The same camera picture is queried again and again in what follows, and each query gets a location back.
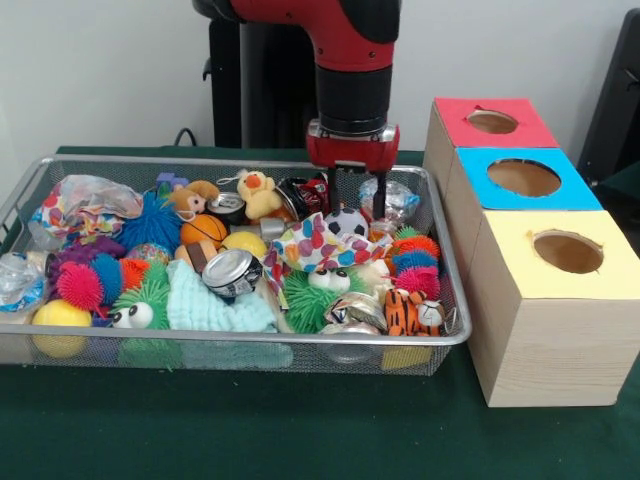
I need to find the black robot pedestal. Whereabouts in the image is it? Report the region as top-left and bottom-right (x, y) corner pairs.
(202, 0), (321, 150)

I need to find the blue spiky ball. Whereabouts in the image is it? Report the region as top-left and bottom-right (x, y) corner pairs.
(119, 192), (184, 251)

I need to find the plain yellow ball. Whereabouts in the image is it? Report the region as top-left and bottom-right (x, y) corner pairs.
(219, 230), (269, 259)

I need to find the black upright panel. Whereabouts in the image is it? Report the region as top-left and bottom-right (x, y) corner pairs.
(577, 7), (640, 189)

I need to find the yellow duck plush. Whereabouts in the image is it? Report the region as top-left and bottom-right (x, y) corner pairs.
(235, 169), (284, 221)

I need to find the small orange basketball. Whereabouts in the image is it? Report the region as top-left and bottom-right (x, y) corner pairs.
(179, 214), (229, 249)

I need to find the crushed red cola can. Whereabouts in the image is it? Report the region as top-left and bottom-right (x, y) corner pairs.
(277, 175), (331, 221)

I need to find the orange tiger plush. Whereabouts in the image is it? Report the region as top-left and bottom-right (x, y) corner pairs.
(384, 288), (447, 337)

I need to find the silver wire mesh bin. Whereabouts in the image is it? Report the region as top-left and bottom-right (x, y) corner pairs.
(0, 154), (474, 377)

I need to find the small soccer ball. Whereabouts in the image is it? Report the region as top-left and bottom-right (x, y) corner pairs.
(324, 207), (370, 240)

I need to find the mint green cloth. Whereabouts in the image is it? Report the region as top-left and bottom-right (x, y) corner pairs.
(164, 259), (280, 335)

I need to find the polka-dot crumpled cloth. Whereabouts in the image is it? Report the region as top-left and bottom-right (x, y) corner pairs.
(262, 210), (396, 301)

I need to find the crushed silver can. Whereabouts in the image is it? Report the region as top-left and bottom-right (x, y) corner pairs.
(200, 248), (265, 300)

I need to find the dark green side tablecloth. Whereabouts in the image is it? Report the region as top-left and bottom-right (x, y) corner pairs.
(594, 160), (640, 236)

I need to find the wooden box with three holes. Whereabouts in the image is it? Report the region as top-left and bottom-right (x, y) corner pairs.
(422, 96), (640, 409)

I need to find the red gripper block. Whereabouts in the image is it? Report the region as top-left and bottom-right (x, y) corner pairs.
(305, 119), (401, 221)

